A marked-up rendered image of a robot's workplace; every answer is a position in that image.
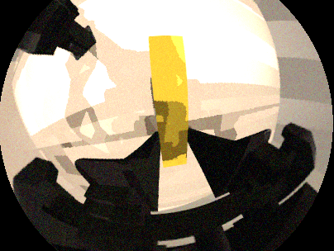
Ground yellow bar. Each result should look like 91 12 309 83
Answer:
148 36 189 167

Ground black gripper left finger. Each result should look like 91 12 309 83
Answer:
74 131 160 212

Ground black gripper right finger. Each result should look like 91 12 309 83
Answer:
187 128 271 198

